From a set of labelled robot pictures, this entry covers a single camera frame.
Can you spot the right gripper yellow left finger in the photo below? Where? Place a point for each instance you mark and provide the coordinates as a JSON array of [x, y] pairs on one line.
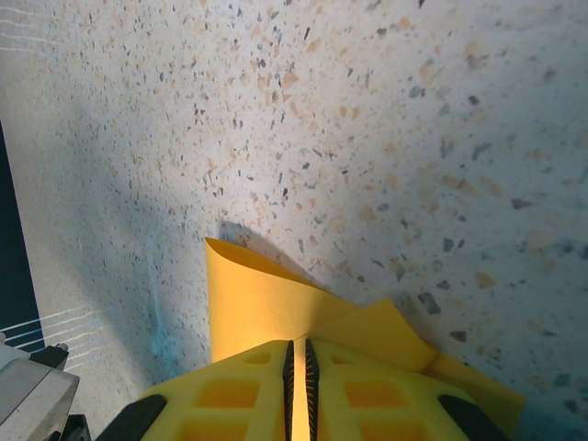
[[266, 363]]

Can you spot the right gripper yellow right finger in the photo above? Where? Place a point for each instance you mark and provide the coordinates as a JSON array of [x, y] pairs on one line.
[[335, 367]]

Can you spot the orange cloth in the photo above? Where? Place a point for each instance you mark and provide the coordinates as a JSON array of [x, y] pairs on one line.
[[257, 298]]

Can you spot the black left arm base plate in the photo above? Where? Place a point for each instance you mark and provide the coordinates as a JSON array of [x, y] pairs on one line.
[[75, 429]]

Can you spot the long aluminium base rail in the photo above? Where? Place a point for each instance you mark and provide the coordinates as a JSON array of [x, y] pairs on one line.
[[32, 395]]

